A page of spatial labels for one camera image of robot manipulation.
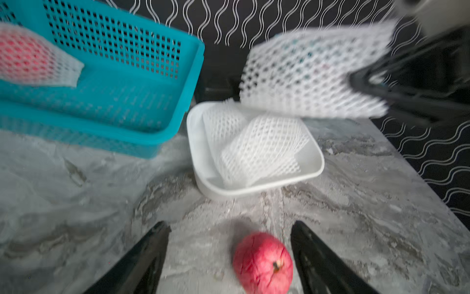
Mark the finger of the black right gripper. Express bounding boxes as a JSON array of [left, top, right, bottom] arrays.
[[349, 29, 470, 127]]

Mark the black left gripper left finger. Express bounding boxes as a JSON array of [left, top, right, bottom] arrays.
[[85, 221, 171, 294]]

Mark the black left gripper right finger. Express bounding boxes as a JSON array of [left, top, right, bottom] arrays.
[[291, 220, 378, 294]]

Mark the netted apple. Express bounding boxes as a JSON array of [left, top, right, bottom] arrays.
[[232, 232, 294, 294], [1, 22, 84, 88]]

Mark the white foam net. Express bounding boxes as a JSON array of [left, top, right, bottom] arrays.
[[220, 115, 309, 188], [203, 99, 248, 172], [239, 21, 396, 119]]

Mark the white plastic tub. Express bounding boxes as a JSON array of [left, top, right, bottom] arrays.
[[187, 100, 325, 201]]

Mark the teal basket left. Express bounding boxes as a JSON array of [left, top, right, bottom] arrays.
[[1, 1, 204, 159]]

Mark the black plastic tool case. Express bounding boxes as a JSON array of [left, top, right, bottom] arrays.
[[194, 44, 249, 104]]

